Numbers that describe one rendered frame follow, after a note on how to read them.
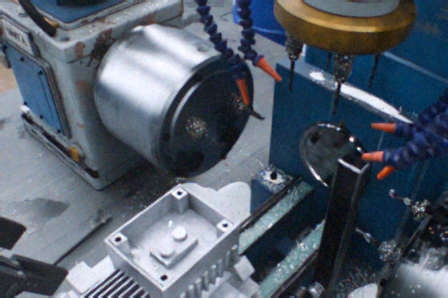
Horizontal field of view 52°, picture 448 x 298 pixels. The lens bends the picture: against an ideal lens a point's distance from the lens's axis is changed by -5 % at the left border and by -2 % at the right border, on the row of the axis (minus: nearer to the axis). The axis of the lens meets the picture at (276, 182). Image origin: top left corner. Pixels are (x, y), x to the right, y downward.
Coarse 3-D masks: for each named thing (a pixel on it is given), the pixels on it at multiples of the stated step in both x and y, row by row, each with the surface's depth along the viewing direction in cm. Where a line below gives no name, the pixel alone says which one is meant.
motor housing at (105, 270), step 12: (108, 264) 59; (108, 276) 53; (120, 276) 54; (228, 276) 58; (96, 288) 52; (108, 288) 52; (120, 288) 52; (132, 288) 52; (216, 288) 57; (240, 288) 59; (252, 288) 59
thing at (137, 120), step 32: (128, 32) 83; (160, 32) 81; (128, 64) 78; (160, 64) 76; (192, 64) 75; (224, 64) 79; (96, 96) 84; (128, 96) 77; (160, 96) 74; (192, 96) 76; (224, 96) 83; (128, 128) 79; (160, 128) 75; (192, 128) 78; (224, 128) 88; (160, 160) 79; (192, 160) 84
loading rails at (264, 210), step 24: (312, 192) 92; (264, 216) 85; (288, 216) 88; (240, 240) 81; (264, 240) 84; (288, 240) 91; (264, 264) 91; (288, 264) 78; (312, 264) 79; (264, 288) 75; (288, 288) 75
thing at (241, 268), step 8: (240, 256) 58; (232, 264) 57; (240, 264) 57; (248, 264) 58; (232, 272) 58; (240, 272) 57; (248, 272) 58; (240, 280) 58; (56, 296) 53; (64, 296) 52
